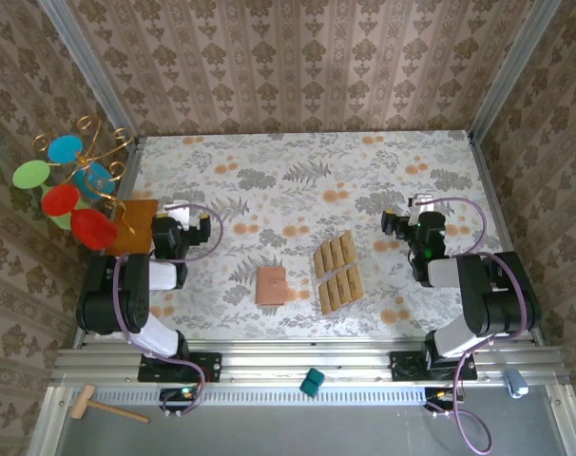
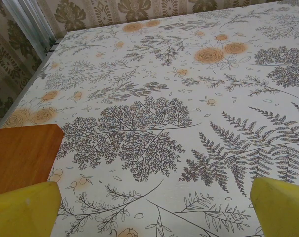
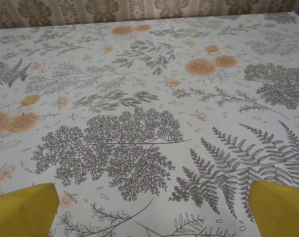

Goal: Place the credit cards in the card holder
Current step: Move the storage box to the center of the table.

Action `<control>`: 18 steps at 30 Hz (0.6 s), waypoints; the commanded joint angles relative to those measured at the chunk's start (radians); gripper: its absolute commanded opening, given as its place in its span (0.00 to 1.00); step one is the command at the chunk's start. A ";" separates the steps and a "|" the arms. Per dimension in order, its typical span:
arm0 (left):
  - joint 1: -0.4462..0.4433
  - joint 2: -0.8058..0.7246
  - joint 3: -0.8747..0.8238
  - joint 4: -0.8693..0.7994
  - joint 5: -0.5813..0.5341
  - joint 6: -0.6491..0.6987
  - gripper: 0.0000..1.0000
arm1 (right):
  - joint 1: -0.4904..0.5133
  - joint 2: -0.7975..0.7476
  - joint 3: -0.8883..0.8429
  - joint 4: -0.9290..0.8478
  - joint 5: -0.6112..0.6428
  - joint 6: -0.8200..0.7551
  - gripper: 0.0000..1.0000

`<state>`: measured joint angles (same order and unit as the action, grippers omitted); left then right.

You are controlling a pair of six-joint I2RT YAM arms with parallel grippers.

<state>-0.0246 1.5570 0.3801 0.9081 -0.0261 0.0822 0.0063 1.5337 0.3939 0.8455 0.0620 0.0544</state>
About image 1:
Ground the wooden slatted mat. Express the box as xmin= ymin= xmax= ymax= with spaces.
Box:
xmin=312 ymin=230 xmax=366 ymax=315

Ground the brown wooden stand base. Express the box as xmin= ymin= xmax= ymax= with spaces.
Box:
xmin=107 ymin=199 xmax=160 ymax=257

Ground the red wine glass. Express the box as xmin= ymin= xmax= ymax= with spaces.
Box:
xmin=41 ymin=184 xmax=118 ymax=252

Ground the blue wine glass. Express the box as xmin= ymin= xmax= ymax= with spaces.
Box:
xmin=48 ymin=135 xmax=116 ymax=200

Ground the green wine glass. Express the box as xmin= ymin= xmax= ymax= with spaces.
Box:
xmin=11 ymin=160 xmax=87 ymax=232

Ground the small circuit board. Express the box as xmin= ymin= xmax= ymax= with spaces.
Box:
xmin=158 ymin=387 xmax=204 ymax=413
xmin=424 ymin=387 xmax=465 ymax=412

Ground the white and blue clip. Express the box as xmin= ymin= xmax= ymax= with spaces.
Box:
xmin=503 ymin=369 xmax=529 ymax=398

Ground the teal green box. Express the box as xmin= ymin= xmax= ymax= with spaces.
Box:
xmin=300 ymin=367 xmax=325 ymax=398

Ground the small wooden mallet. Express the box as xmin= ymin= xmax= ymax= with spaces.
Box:
xmin=70 ymin=384 xmax=152 ymax=425

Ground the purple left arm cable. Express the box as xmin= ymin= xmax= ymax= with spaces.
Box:
xmin=111 ymin=202 xmax=225 ymax=419

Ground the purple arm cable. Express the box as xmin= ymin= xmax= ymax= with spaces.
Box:
xmin=111 ymin=202 xmax=225 ymax=419
xmin=413 ymin=197 xmax=541 ymax=455

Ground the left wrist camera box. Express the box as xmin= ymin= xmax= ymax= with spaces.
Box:
xmin=165 ymin=202 xmax=195 ymax=230

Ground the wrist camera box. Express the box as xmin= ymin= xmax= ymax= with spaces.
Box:
xmin=408 ymin=193 xmax=435 ymax=225
xmin=165 ymin=202 xmax=195 ymax=230

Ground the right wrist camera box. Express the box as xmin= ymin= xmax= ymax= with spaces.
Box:
xmin=408 ymin=193 xmax=435 ymax=225

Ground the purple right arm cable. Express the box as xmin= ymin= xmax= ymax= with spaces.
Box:
xmin=413 ymin=197 xmax=541 ymax=455

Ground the gold wire glass stand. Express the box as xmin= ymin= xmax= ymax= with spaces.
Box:
xmin=33 ymin=115 xmax=137 ymax=234

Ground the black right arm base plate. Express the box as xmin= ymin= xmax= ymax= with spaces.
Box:
xmin=389 ymin=350 xmax=478 ymax=382

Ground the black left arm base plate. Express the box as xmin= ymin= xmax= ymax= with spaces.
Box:
xmin=137 ymin=351 xmax=223 ymax=384

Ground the aluminium mounting rail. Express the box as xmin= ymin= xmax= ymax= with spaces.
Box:
xmin=49 ymin=345 xmax=574 ymax=387

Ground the aluminium frame post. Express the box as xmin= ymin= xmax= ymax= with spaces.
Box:
xmin=38 ymin=0 xmax=138 ymax=140
xmin=468 ymin=0 xmax=563 ymax=140

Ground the slotted cable duct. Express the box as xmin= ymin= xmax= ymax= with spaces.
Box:
xmin=71 ymin=385 xmax=460 ymax=408

